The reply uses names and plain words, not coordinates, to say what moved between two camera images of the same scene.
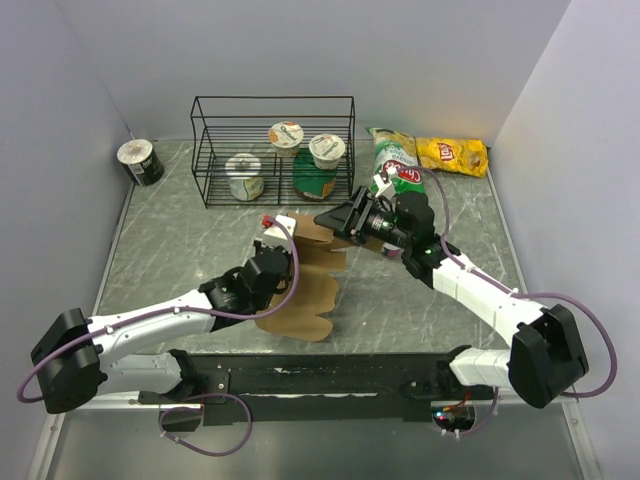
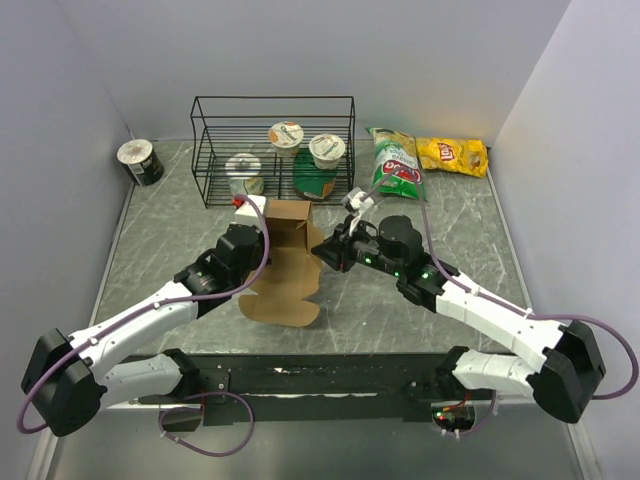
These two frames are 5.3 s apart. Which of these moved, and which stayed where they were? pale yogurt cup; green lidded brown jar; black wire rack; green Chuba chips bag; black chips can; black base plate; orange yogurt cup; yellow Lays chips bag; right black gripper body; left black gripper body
Moved: right black gripper body; left black gripper body
Stayed: green Chuba chips bag; yellow Lays chips bag; black chips can; black wire rack; orange yogurt cup; pale yogurt cup; black base plate; green lidded brown jar
